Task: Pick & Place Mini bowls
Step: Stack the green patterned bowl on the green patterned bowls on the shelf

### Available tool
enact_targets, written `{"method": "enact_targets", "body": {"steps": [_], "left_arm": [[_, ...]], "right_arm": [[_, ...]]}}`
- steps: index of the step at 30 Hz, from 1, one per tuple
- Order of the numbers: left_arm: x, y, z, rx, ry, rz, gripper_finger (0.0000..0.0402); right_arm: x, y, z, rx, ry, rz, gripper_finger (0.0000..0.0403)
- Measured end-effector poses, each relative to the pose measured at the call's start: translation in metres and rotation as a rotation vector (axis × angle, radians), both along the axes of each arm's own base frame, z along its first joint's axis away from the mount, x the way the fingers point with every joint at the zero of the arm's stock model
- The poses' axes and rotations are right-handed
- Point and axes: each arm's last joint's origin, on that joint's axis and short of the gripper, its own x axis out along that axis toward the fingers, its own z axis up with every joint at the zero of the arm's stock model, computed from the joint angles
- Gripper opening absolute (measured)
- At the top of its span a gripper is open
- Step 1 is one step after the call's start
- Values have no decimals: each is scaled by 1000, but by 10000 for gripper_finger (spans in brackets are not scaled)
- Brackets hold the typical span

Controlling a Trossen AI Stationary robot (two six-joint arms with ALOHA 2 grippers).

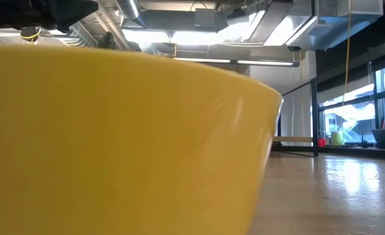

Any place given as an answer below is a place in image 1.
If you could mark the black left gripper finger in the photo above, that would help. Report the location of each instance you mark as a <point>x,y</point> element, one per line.
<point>75,13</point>

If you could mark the yellow plastic mini bowl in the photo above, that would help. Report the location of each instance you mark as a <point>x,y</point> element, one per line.
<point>114,147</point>

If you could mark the green cactus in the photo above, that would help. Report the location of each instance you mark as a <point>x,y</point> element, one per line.
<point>107,41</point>

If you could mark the grey ceiling box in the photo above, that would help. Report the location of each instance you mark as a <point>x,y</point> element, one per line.
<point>205,18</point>

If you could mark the fluorescent light fixture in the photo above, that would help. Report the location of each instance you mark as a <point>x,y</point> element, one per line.
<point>202,60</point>
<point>264,62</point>

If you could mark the wooden rack shelf board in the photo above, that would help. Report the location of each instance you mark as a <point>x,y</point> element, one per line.
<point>293,139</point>

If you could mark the small red box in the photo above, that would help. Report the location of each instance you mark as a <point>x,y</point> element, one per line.
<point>322,142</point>

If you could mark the yellow-green cylinder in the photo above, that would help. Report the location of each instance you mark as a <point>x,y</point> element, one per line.
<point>336,138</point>

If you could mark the flexible silver duct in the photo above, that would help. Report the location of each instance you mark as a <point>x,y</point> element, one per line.
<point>81,37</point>

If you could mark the round silver ventilation duct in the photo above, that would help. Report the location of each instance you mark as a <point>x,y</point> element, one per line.
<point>129,8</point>

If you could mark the black ceiling camera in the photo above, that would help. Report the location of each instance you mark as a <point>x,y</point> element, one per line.
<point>294,48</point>

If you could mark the black metal rack frame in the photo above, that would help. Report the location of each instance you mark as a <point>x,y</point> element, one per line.
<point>314,114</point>

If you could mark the rectangular silver ventilation duct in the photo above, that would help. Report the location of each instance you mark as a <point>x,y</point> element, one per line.
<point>342,26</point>

